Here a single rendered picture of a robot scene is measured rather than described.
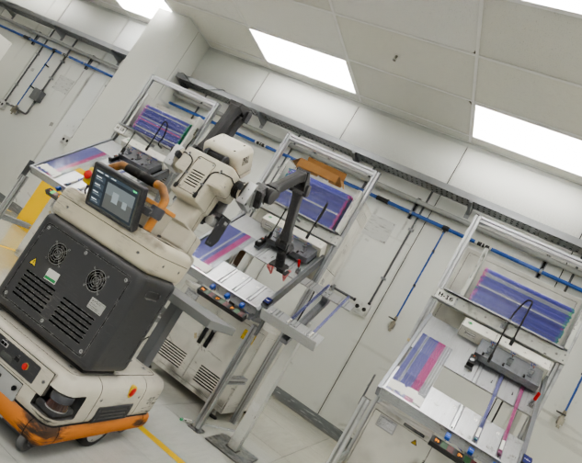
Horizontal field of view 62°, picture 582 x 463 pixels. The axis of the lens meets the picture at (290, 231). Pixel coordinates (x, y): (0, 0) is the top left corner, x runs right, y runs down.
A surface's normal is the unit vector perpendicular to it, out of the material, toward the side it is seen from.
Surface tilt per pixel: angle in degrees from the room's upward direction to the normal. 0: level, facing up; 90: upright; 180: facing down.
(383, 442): 90
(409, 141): 90
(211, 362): 90
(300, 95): 90
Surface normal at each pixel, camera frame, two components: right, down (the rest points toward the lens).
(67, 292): -0.25, -0.27
